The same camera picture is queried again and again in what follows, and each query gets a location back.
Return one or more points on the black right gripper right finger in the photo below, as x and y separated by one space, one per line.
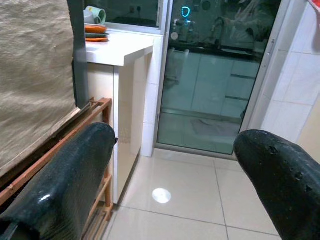
287 187

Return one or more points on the grey green plate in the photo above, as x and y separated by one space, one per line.
100 35

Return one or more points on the cream door panel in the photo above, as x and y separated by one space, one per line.
311 132

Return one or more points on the beige cloth fridge cover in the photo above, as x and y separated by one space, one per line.
32 62

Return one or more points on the glass sliding door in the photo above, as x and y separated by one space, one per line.
212 87

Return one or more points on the wooden slatted rack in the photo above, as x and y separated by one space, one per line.
108 192

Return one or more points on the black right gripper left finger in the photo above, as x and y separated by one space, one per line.
62 187

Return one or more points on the aluminium framed window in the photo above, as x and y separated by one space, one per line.
125 10

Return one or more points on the red cloth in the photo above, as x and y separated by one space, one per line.
315 3

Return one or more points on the pale green mug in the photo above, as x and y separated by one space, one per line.
100 15

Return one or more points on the narrow white counter cabinet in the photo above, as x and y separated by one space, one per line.
112 51

